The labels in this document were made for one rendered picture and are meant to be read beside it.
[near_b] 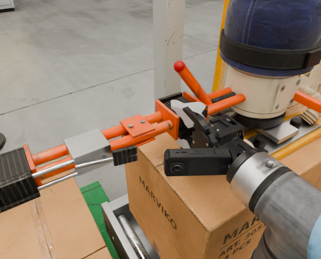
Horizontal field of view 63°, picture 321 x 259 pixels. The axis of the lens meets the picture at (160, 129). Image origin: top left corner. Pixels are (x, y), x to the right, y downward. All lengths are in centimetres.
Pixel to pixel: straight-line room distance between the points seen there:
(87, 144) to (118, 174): 164
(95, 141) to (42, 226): 82
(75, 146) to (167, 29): 125
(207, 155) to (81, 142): 23
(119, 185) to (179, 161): 163
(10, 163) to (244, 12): 51
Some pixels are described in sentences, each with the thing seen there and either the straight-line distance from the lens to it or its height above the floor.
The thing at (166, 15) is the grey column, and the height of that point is 116.
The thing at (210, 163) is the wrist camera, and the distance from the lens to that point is 45.
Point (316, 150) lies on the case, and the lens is 79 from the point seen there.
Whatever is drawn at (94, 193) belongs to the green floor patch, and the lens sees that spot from 203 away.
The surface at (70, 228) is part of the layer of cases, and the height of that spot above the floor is 54.
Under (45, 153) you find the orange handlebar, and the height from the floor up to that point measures 122.
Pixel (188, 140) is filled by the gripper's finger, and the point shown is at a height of 119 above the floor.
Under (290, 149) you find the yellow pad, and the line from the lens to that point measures 74.
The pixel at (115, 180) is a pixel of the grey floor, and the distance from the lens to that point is 209.
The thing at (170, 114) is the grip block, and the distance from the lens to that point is 54.
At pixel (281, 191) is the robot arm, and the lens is 41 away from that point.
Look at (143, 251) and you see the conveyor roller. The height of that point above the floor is 55.
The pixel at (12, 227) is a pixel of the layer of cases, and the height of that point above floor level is 54.
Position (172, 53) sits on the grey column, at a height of 93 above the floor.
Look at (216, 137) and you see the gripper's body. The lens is 48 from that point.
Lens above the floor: 153
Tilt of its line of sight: 37 degrees down
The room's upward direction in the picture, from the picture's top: straight up
